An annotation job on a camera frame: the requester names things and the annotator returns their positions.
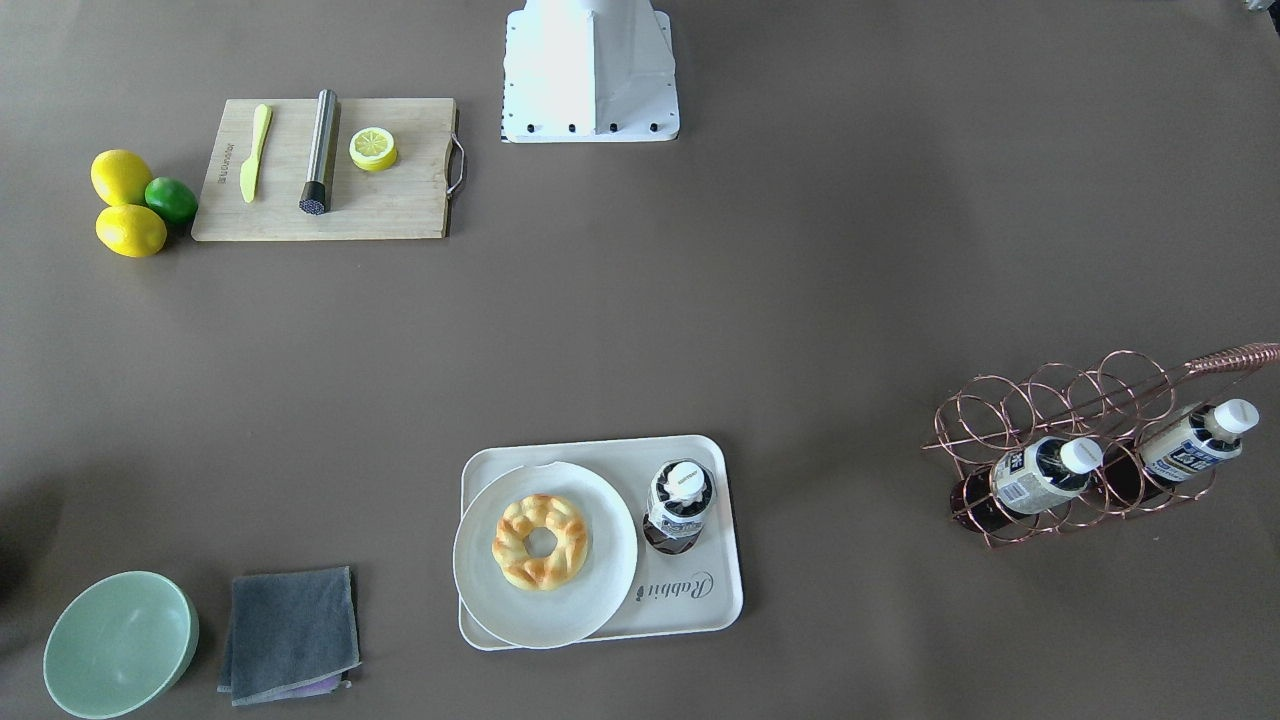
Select steel muddler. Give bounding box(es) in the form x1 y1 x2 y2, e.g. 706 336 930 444
298 88 340 217

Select half lemon slice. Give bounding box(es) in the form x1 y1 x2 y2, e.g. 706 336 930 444
348 127 398 172

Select wooden cutting board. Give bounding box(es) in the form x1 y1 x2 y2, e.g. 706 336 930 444
191 97 457 242

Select white plate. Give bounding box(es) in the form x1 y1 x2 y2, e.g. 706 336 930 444
453 462 639 650

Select tea bottle rear rack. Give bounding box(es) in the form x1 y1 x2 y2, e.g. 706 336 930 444
1105 398 1260 505

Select yellow lemon near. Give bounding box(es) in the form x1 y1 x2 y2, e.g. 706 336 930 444
95 204 168 258

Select yellow lemon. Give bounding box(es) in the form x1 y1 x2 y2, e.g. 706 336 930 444
95 204 168 258
90 149 154 208

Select tea bottle rack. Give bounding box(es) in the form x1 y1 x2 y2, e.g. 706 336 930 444
950 436 1105 532
1105 398 1260 505

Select tea bottle front rack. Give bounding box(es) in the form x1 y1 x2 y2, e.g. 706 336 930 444
950 436 1105 532

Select braided donut pastry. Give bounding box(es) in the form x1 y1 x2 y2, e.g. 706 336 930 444
492 495 591 592

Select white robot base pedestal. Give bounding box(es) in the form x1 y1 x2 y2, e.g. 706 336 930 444
500 1 681 143

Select copper wire bottle rack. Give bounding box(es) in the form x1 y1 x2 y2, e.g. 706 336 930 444
932 342 1277 547

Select yellow lemon far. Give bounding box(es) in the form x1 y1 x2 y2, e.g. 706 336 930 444
90 149 154 208

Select green lime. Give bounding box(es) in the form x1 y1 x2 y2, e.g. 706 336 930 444
143 177 198 225

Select tea bottle carried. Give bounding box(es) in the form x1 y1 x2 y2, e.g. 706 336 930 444
643 459 714 555

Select cream serving tray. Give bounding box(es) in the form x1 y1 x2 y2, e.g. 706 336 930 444
453 434 742 651

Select yellow plastic knife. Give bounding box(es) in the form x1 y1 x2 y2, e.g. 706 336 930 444
239 102 273 204

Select grey folded cloth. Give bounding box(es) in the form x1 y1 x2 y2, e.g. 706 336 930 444
218 566 361 706

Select mint green bowl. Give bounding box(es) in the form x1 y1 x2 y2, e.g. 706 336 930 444
44 571 198 719

